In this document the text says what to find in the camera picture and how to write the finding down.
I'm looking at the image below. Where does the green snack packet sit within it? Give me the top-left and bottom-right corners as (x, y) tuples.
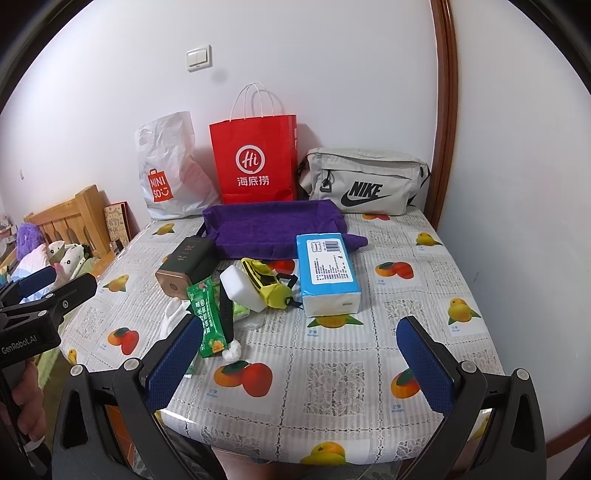
(186, 277), (228, 358)

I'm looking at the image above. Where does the white sponge block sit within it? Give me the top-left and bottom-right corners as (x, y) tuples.
(219, 265), (266, 313)

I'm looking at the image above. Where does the yellow mesh pouch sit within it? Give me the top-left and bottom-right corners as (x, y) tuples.
(240, 258), (303, 310)

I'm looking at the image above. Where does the white glove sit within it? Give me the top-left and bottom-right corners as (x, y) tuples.
(158, 298), (190, 340)

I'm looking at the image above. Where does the small green tissue pack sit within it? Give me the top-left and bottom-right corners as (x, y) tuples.
(232, 302), (250, 322)

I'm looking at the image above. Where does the person's left hand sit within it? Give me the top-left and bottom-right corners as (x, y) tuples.
(12, 359), (46, 441)

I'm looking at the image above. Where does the white cow plush toy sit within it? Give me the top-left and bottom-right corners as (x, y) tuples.
(48, 240), (86, 280)

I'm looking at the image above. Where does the purple plush toy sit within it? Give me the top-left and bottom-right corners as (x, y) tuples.
(16, 222), (45, 261)

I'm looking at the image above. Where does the wooden bed headboard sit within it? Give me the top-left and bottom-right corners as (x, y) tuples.
(24, 185), (110, 258)

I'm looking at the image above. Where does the brown framed board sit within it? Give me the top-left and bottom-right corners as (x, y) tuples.
(103, 201), (137, 254)

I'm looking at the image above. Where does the dark green box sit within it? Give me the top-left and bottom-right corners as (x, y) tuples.
(155, 236), (219, 300)

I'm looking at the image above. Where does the fruit pattern tablecloth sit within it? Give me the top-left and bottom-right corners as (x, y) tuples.
(59, 209), (506, 467)

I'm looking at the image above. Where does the blue tissue pack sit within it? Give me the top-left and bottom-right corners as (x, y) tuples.
(295, 233), (362, 317)

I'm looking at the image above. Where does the white plastic Miniso bag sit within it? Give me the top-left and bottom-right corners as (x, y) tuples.
(134, 111), (221, 220)

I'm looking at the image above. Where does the purple towel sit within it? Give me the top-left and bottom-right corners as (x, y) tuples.
(202, 200), (368, 260)

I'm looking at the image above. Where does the grey Nike waist bag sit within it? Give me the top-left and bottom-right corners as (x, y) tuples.
(300, 148), (431, 216)

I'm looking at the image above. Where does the red paper shopping bag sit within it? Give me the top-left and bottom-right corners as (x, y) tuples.
(208, 82), (299, 205)

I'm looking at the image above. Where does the brown wooden door frame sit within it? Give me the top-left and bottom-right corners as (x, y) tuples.
(424, 0), (459, 229)

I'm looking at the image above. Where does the white wall switch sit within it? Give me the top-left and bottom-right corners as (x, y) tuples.
(185, 45), (212, 72)

